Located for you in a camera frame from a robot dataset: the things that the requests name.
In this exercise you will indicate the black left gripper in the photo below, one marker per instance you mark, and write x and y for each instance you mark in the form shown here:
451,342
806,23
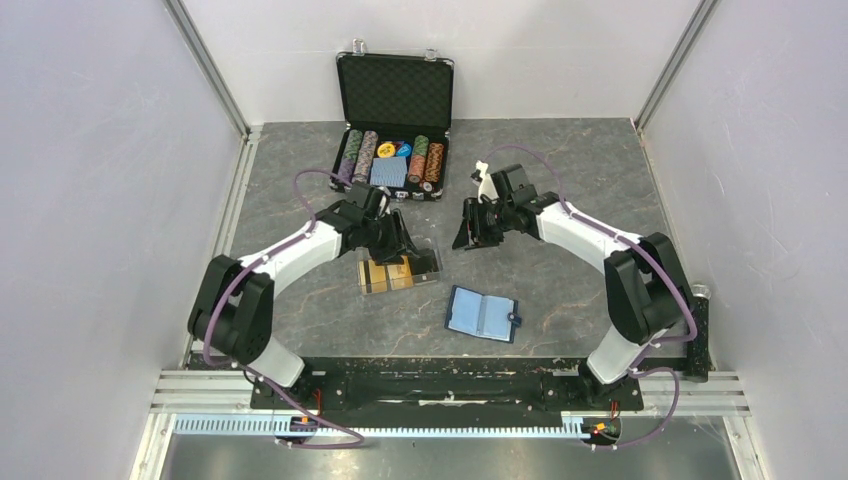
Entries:
399,242

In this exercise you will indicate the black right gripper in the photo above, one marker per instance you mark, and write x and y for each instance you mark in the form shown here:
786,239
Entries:
473,233

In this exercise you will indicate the clear acrylic card box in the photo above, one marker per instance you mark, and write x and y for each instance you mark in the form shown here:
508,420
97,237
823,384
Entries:
425,269

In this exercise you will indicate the blue leather card holder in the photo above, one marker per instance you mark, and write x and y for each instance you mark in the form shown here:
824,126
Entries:
488,317

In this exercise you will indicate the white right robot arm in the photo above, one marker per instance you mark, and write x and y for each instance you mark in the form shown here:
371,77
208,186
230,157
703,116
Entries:
646,288

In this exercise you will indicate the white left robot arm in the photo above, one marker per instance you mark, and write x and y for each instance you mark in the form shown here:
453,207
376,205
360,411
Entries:
233,310

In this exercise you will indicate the gold VIP card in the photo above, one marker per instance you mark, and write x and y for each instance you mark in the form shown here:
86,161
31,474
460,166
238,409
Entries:
375,278

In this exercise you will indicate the blue playing card deck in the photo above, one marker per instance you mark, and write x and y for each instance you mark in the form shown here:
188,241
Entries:
389,172

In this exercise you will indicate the yellow dealer button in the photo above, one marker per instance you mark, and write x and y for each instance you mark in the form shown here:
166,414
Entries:
386,150

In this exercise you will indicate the black poker chip case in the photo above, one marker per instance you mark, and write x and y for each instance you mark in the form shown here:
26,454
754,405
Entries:
404,99

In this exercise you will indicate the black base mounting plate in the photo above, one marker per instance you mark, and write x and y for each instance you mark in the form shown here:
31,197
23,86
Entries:
455,392

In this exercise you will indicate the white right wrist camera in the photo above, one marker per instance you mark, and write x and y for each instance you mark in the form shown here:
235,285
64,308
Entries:
482,179

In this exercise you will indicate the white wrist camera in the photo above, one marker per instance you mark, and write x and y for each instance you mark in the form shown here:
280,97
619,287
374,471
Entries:
385,200
482,179

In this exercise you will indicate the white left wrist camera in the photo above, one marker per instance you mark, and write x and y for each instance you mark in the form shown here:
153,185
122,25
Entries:
385,200

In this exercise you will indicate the black cylindrical handle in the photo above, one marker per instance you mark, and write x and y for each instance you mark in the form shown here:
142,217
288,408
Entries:
698,360

